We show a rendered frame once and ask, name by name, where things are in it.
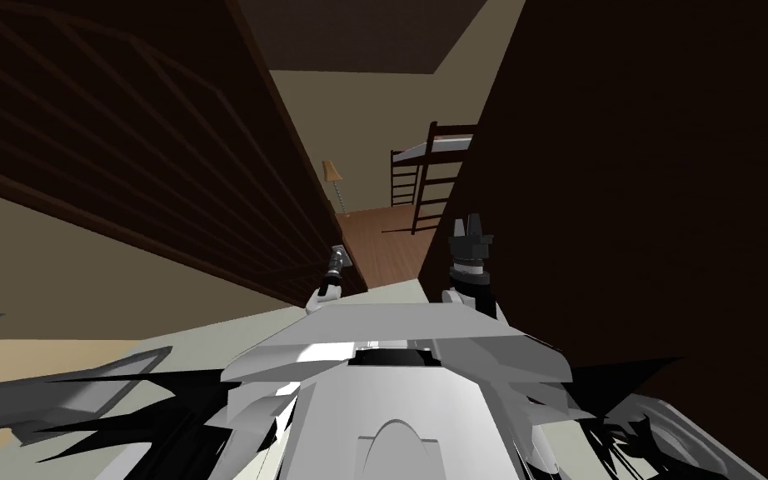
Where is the floor lamp with tan shade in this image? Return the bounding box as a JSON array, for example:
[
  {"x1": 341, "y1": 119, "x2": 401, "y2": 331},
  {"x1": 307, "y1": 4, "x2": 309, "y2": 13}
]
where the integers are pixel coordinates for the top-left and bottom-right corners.
[{"x1": 322, "y1": 159, "x2": 352, "y2": 218}]

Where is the dark wooden bunk bed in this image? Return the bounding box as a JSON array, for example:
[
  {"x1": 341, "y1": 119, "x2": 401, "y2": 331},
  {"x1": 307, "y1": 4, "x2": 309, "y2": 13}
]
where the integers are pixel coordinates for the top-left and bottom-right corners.
[{"x1": 389, "y1": 121, "x2": 479, "y2": 237}]

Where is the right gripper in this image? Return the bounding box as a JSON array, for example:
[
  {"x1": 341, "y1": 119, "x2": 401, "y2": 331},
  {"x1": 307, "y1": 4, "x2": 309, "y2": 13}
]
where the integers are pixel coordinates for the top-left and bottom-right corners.
[{"x1": 448, "y1": 213, "x2": 495, "y2": 261}]

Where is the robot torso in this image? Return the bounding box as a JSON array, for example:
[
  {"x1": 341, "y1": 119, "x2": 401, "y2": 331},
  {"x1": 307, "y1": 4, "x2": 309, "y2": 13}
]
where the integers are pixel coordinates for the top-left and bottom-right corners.
[{"x1": 209, "y1": 302, "x2": 597, "y2": 480}]

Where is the dark brown panelled door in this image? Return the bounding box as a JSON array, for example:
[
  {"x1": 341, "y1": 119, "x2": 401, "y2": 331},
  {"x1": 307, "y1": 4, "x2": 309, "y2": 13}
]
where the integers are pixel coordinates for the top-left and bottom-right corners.
[{"x1": 0, "y1": 0, "x2": 369, "y2": 308}]

